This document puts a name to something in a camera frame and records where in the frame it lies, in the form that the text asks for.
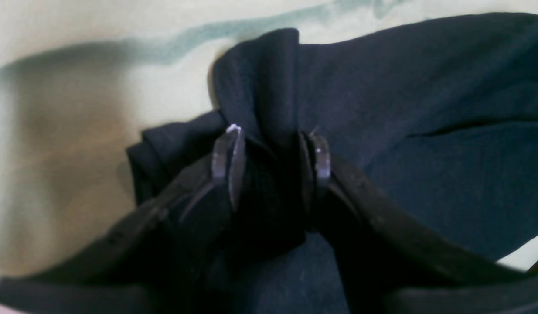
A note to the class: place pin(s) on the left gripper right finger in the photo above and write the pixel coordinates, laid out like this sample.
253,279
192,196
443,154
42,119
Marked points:
388,262

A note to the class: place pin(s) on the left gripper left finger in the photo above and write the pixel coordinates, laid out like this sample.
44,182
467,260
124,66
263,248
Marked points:
152,261

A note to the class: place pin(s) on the black T-shirt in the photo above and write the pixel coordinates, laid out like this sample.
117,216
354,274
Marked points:
441,115

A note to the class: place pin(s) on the light green table cloth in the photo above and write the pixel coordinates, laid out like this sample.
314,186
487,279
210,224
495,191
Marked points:
80,80

